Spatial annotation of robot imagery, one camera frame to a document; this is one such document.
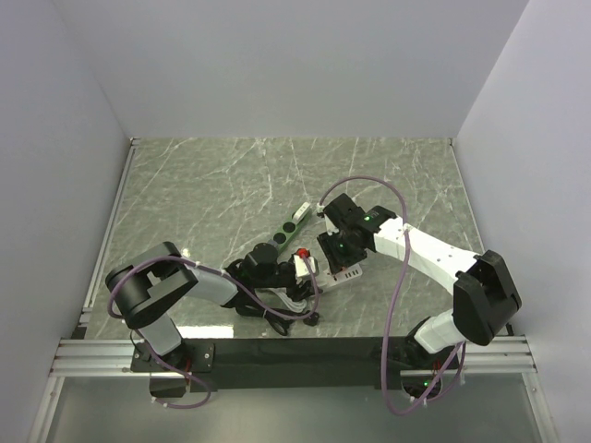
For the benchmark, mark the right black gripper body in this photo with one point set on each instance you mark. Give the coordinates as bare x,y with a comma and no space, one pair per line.
340,250

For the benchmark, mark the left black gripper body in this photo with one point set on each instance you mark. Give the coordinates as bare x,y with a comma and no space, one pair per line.
280,277

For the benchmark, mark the green power strip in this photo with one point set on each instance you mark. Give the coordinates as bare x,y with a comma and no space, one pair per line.
287,232

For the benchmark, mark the white USB power strip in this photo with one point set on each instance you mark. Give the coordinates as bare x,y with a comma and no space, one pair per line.
327,281

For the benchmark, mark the white square charger plug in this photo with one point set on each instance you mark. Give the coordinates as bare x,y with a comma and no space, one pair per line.
301,213

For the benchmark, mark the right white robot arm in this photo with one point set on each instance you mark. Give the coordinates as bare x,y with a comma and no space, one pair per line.
484,296

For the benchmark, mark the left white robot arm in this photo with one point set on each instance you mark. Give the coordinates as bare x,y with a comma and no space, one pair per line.
143,290

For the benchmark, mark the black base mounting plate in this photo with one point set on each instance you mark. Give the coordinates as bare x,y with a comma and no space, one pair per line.
281,363

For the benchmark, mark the aluminium frame rail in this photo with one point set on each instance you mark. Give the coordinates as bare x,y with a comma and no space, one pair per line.
112,358

